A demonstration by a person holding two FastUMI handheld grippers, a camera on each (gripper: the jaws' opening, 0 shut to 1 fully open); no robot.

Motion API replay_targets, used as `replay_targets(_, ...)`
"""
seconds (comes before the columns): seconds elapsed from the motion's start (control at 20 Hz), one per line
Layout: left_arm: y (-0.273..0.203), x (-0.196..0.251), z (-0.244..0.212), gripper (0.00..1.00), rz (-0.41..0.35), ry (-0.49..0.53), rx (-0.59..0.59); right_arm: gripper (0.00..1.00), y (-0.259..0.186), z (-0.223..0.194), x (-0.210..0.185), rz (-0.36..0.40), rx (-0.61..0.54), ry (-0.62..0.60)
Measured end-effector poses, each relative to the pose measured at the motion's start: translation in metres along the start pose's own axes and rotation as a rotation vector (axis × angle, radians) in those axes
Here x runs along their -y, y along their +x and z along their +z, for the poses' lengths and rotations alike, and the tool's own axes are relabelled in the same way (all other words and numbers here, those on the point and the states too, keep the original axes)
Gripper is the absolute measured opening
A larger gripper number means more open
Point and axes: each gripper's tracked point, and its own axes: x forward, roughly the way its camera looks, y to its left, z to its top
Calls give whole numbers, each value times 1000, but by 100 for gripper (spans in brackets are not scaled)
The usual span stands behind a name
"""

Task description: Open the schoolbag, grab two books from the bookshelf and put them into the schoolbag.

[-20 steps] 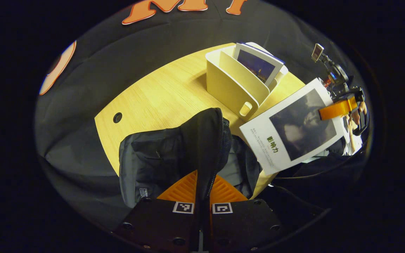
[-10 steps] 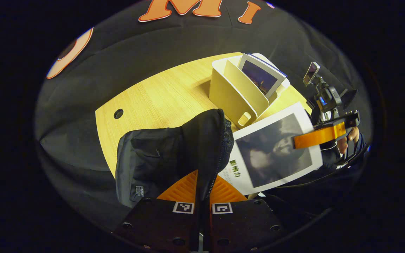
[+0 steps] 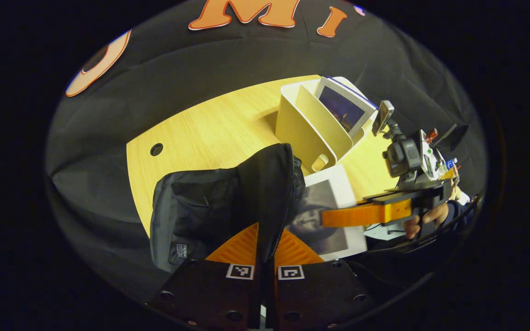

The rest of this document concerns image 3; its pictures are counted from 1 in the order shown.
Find cluttered white side desk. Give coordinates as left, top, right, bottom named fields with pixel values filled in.
left=419, top=123, right=472, bottom=182

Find white bookshelf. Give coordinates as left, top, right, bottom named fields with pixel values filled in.
left=275, top=76, right=379, bottom=175

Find dark blue book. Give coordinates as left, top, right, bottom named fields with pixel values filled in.
left=315, top=76, right=379, bottom=138

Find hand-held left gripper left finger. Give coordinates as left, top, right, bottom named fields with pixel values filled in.
left=147, top=223, right=261, bottom=330

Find white portrait cover book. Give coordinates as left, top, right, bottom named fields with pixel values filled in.
left=285, top=164, right=368, bottom=262

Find black schoolbag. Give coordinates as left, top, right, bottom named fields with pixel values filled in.
left=149, top=143, right=307, bottom=273

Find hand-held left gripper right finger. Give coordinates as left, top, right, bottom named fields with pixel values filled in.
left=273, top=229, right=373, bottom=330

